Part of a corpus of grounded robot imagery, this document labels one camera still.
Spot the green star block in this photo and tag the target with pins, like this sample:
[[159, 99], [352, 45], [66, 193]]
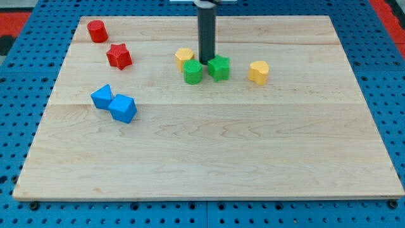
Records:
[[219, 68]]

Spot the light wooden board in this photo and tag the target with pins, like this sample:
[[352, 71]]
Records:
[[307, 134]]

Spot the red star block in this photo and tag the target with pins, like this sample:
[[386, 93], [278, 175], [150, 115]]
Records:
[[119, 56]]

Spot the green cylinder block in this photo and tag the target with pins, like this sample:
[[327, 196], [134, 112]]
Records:
[[192, 72]]

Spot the yellow hexagon block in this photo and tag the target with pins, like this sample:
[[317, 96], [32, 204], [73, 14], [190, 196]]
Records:
[[182, 55]]

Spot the yellow heart block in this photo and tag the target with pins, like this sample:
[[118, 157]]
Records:
[[258, 72]]

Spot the blue cube block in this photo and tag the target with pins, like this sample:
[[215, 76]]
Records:
[[122, 108]]

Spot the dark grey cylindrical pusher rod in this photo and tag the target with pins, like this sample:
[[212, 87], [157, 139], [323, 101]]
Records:
[[206, 26]]

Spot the blue triangle block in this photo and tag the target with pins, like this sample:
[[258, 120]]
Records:
[[102, 97]]

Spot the red cylinder block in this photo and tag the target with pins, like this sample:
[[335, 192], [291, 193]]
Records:
[[97, 31]]

